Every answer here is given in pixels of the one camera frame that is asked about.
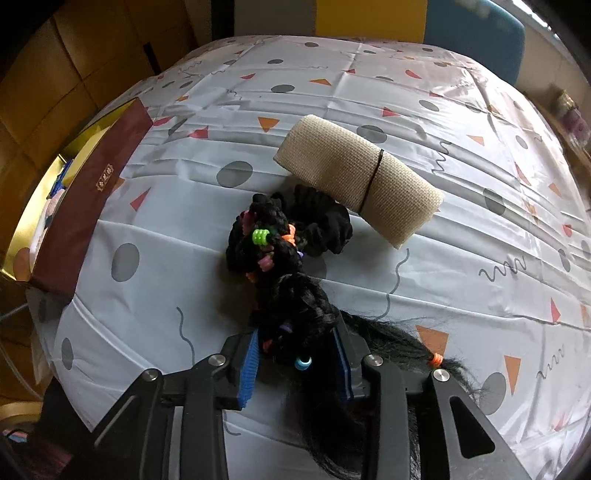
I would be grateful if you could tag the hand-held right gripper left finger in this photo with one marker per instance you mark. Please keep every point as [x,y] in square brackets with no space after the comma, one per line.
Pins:
[248,369]

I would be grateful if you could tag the wooden panelled cabinet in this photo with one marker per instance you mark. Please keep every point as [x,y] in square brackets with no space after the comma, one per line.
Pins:
[92,55]

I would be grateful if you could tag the beige bandage roll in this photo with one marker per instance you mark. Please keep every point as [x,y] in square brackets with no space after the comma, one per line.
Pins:
[323,157]

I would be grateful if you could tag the pink dark clothing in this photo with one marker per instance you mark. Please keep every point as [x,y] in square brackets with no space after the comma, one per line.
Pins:
[60,429]

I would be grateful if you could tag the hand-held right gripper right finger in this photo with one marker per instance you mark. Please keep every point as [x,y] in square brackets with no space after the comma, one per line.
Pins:
[345,374]

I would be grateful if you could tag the black braided hairpiece coloured beads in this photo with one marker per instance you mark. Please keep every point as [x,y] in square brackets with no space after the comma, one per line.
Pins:
[300,300]

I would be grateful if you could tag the black scrunchie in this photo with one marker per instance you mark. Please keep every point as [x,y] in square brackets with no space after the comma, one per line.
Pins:
[323,230]

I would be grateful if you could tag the small purple ornament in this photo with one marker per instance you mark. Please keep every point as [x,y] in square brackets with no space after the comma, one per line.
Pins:
[575,117]

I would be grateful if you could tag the yellow chair back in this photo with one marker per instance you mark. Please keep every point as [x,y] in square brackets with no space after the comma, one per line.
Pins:
[369,18]

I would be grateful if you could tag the blue chair back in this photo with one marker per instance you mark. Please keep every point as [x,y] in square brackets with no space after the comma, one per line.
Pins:
[480,37]

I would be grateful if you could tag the white foam sponge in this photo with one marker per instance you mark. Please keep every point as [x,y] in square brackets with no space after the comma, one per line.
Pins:
[38,244]

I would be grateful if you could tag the gold and maroon box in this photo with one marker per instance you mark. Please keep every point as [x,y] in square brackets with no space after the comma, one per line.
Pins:
[92,194]

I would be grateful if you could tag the wooden side shelf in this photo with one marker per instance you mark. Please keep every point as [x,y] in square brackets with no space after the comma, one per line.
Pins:
[577,147]

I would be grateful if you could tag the pink rolled towel blue band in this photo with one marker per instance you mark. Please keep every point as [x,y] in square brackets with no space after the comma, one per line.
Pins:
[56,205]

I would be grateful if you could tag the blue tissue packet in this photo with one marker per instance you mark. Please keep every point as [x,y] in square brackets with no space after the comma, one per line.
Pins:
[60,180]

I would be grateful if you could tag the patterned grey tablecloth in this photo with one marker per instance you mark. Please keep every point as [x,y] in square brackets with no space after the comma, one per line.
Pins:
[184,230]

